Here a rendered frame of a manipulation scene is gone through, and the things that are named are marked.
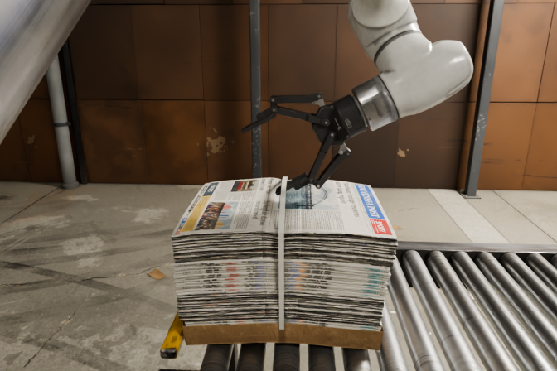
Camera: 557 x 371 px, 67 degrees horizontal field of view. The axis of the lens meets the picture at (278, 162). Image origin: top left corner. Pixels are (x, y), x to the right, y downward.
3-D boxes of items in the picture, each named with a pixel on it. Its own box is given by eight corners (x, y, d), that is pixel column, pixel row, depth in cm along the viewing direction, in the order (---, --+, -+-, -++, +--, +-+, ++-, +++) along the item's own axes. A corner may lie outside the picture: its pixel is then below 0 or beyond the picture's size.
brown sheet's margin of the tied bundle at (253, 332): (184, 345, 78) (181, 325, 76) (214, 265, 105) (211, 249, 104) (269, 342, 77) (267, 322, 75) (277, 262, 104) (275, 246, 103)
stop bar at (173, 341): (158, 359, 75) (157, 349, 74) (209, 243, 116) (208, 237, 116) (176, 359, 75) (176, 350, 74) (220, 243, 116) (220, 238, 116)
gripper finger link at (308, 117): (328, 127, 78) (330, 120, 78) (269, 113, 78) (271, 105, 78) (326, 123, 82) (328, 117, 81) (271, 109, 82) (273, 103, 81)
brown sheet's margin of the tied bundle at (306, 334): (293, 344, 76) (295, 324, 75) (294, 262, 104) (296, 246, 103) (380, 351, 76) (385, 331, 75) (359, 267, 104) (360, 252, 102)
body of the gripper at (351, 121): (351, 93, 74) (305, 117, 76) (371, 135, 76) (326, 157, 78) (347, 89, 82) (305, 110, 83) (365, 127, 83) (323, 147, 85)
